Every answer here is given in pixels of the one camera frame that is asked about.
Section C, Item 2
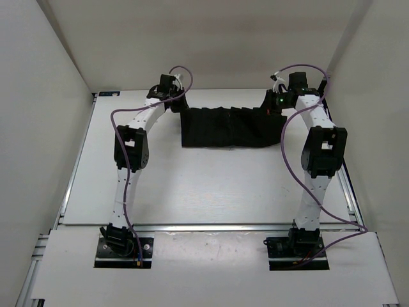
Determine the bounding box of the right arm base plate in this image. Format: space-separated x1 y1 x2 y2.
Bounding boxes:
263 227 330 271

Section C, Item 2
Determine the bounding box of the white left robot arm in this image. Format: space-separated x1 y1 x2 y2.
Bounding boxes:
100 74 188 256

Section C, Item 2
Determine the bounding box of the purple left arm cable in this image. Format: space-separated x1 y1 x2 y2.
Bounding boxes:
110 65 194 260

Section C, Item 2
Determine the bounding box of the left blue label sticker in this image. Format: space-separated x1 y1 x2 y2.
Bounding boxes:
98 91 121 97

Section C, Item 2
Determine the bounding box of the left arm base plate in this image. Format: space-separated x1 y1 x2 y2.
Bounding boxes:
94 235 155 269

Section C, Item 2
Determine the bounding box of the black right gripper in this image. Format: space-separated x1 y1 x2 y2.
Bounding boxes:
255 89 293 117

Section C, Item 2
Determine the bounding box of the left aluminium frame rail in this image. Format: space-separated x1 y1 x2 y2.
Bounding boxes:
12 233 52 307

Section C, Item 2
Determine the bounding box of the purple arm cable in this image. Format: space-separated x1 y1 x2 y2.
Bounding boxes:
271 63 370 266
110 65 194 260

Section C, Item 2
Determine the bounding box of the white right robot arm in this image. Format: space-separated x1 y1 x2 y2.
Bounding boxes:
264 72 348 258

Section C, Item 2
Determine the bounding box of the front aluminium rail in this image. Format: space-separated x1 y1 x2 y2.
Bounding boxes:
57 223 298 233

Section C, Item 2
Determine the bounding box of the black pleated skirt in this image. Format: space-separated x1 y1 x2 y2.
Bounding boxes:
180 107 287 148

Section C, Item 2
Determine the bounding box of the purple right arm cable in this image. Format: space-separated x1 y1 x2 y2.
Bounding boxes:
271 63 370 266

